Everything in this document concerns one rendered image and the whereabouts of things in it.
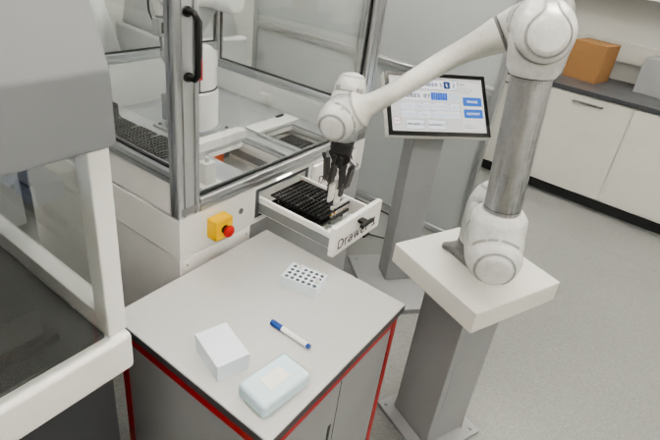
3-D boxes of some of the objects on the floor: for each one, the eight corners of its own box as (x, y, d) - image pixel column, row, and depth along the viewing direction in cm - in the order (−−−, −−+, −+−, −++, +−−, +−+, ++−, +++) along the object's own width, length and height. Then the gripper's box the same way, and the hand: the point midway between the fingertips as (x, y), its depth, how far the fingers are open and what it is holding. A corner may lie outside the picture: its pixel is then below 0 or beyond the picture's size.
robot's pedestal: (477, 433, 205) (535, 288, 169) (422, 464, 190) (471, 311, 154) (430, 379, 227) (471, 241, 191) (376, 404, 212) (412, 257, 176)
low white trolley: (367, 458, 190) (406, 303, 154) (252, 612, 144) (268, 443, 108) (256, 375, 217) (266, 229, 182) (130, 482, 171) (110, 314, 136)
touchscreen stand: (450, 310, 271) (502, 137, 223) (370, 316, 260) (408, 134, 212) (415, 256, 313) (454, 99, 265) (347, 258, 302) (373, 96, 254)
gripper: (368, 143, 158) (357, 207, 170) (331, 128, 165) (322, 191, 177) (356, 149, 153) (345, 215, 164) (317, 134, 160) (308, 197, 171)
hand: (334, 193), depth 169 cm, fingers closed
